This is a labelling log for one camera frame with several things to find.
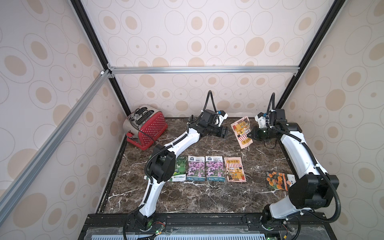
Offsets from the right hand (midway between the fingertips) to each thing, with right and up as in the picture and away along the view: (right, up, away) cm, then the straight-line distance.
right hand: (255, 134), depth 82 cm
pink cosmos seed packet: (-21, -22, +10) cm, 31 cm away
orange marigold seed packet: (+15, -27, +5) cm, 32 cm away
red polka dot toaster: (-65, +6, +12) cm, 66 cm away
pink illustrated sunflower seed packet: (-9, -22, +9) cm, 26 cm away
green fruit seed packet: (-42, -24, +7) cm, 49 cm away
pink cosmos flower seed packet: (-33, -23, +9) cm, 41 cm away
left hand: (-11, +1, +1) cm, 11 cm away
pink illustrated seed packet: (-6, +4, +3) cm, 8 cm away
